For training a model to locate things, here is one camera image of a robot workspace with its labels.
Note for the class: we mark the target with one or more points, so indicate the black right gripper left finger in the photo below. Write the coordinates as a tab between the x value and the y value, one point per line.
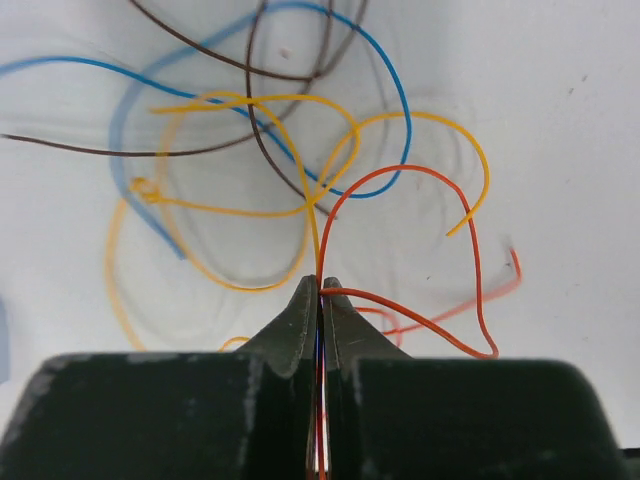
247	414

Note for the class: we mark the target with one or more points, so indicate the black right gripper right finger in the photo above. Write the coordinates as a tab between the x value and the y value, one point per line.
393	416

